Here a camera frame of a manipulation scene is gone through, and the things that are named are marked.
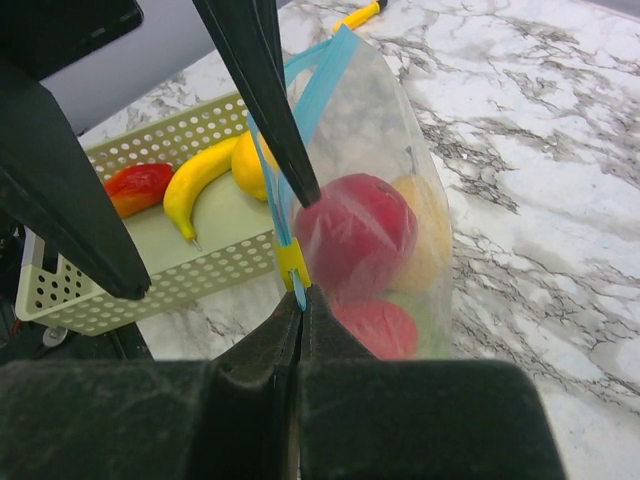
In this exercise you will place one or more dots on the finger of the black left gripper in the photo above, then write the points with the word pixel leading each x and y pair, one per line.
pixel 49 185
pixel 246 34

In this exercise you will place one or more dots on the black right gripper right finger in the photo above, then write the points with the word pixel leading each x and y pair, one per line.
pixel 365 418

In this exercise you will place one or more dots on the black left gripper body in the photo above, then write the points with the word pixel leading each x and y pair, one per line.
pixel 42 37

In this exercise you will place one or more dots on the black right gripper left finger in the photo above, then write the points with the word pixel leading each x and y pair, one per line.
pixel 226 418

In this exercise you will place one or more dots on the red pomegranate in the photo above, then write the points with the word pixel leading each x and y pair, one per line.
pixel 384 328

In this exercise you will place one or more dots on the green cabbage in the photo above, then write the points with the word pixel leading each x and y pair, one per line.
pixel 433 324

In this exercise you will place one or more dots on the clear zip top bag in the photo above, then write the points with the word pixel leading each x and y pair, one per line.
pixel 353 117

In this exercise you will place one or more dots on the red apple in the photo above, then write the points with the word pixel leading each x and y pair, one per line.
pixel 357 237

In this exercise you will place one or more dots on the yellow pear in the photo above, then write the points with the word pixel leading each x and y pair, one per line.
pixel 422 189

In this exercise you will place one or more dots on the red orange mango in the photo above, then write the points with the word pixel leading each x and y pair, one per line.
pixel 138 187

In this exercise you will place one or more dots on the yellow banana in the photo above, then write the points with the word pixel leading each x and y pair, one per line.
pixel 190 180

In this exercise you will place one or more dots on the green perforated plastic basket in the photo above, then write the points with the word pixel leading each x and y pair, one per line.
pixel 234 242

